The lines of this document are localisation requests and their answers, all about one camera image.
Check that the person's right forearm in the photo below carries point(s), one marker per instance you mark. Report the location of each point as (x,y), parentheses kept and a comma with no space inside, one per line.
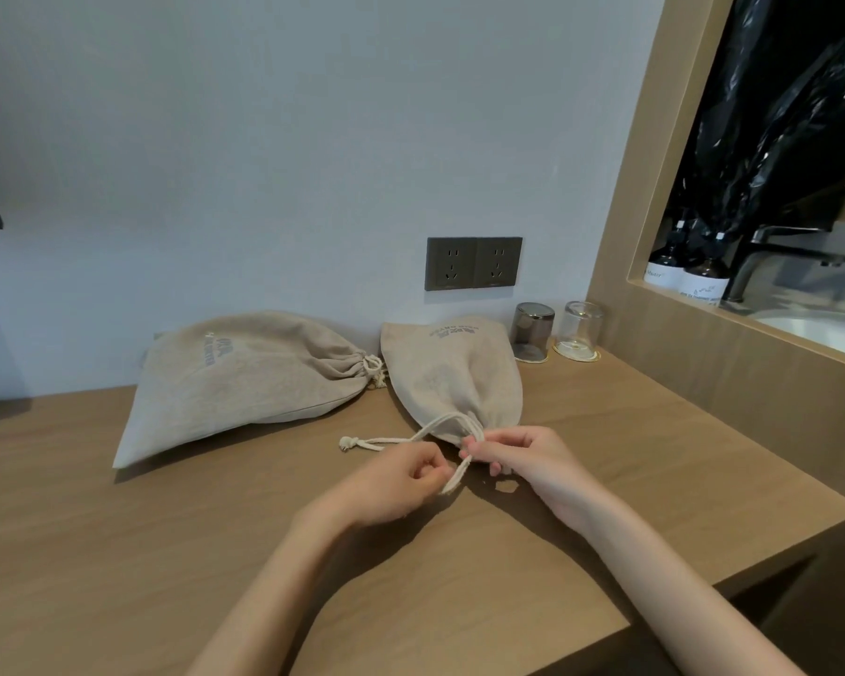
(683,598)

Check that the dark faucet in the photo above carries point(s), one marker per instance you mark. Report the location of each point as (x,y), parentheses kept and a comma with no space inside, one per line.
(743,270)

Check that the round gold-rimmed coaster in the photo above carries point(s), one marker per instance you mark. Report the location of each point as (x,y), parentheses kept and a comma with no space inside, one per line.
(530,359)
(576,356)

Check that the black plastic bag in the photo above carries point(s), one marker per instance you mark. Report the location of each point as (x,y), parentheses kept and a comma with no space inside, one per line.
(782,112)

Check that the person's right hand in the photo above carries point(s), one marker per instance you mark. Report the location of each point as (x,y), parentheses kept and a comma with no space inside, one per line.
(542,471)

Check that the white basin sink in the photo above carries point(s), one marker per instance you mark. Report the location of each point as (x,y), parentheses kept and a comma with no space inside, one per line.
(824,330)

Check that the person's left forearm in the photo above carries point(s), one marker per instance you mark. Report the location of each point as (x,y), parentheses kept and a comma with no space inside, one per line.
(267,605)

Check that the clear glass cup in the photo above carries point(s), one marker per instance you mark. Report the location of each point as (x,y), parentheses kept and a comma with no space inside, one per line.
(579,323)

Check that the person's left hand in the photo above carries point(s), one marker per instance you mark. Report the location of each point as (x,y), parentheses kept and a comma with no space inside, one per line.
(387,489)

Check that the wooden niche frame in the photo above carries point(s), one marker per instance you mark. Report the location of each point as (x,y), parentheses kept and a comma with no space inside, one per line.
(641,359)

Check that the dark grey wall socket panel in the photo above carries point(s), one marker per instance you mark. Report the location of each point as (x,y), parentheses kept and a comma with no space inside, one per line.
(473,263)

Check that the grey smoked glass cup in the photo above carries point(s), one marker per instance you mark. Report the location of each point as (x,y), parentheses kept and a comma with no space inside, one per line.
(533,327)

